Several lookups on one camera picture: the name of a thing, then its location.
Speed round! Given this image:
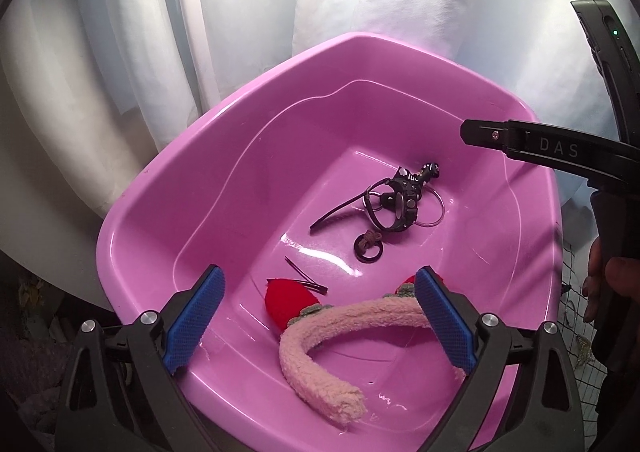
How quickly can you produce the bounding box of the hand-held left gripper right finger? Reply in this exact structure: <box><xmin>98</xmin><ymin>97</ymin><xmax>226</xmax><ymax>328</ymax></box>
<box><xmin>414</xmin><ymin>265</ymin><xmax>587</xmax><ymax>452</ymax></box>

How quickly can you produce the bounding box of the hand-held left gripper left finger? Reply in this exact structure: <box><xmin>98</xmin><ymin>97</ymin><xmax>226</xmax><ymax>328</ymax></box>
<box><xmin>54</xmin><ymin>263</ymin><xmax>227</xmax><ymax>452</ymax></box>

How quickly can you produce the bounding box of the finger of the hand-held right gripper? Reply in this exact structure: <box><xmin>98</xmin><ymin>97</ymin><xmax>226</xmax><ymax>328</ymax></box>
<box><xmin>459</xmin><ymin>118</ymin><xmax>640</xmax><ymax>183</ymax></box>

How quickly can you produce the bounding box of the black hair tie with bead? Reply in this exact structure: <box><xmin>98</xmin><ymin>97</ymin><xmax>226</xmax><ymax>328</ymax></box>
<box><xmin>353</xmin><ymin>229</ymin><xmax>386</xmax><ymax>264</ymax></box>

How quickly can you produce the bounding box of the large thin silver bangle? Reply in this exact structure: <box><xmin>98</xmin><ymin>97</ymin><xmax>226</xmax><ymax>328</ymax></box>
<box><xmin>415</xmin><ymin>186</ymin><xmax>447</xmax><ymax>229</ymax></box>

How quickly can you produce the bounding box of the grey hair clip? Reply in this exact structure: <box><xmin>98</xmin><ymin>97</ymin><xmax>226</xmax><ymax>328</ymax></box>
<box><xmin>284</xmin><ymin>256</ymin><xmax>329</xmax><ymax>293</ymax></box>

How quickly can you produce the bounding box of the black wrist watch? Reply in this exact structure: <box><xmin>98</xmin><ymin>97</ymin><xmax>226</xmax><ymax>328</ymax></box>
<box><xmin>367</xmin><ymin>167</ymin><xmax>426</xmax><ymax>233</ymax></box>

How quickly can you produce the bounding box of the pink fluffy strawberry headband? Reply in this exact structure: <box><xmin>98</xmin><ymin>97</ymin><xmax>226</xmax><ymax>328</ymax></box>
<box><xmin>264</xmin><ymin>269</ymin><xmax>451</xmax><ymax>431</ymax></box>

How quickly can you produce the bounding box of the pink plastic basin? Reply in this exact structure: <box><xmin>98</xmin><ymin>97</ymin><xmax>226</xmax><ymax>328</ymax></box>
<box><xmin>95</xmin><ymin>32</ymin><xmax>567</xmax><ymax>452</ymax></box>

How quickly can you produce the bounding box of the long black hair clip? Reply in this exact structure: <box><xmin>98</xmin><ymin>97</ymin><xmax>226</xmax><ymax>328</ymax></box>
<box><xmin>308</xmin><ymin>192</ymin><xmax>372</xmax><ymax>231</ymax></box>

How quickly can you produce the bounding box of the person's right hand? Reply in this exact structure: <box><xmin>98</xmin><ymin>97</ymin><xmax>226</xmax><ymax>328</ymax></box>
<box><xmin>581</xmin><ymin>236</ymin><xmax>640</xmax><ymax>327</ymax></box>

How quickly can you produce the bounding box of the white black grid tablecloth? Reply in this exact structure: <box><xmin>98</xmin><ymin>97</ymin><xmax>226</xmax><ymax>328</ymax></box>
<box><xmin>557</xmin><ymin>219</ymin><xmax>603</xmax><ymax>435</ymax></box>

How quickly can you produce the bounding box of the pearl gold hair claw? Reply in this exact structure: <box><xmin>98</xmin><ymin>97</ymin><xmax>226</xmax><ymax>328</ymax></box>
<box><xmin>572</xmin><ymin>332</ymin><xmax>597</xmax><ymax>369</ymax></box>

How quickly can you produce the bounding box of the white pleated curtain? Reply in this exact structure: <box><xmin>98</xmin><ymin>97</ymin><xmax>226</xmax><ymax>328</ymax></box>
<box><xmin>0</xmin><ymin>0</ymin><xmax>306</xmax><ymax>303</ymax></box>

